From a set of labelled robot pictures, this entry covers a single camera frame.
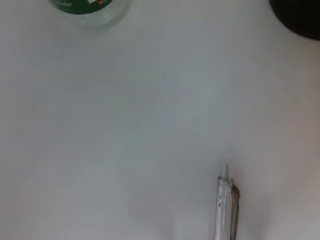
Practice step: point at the black mesh pen holder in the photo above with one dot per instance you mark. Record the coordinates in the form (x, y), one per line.
(297, 17)

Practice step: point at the clear green-label water bottle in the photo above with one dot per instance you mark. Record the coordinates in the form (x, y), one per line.
(85, 10)

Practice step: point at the clear silver pen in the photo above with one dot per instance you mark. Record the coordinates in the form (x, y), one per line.
(225, 205)

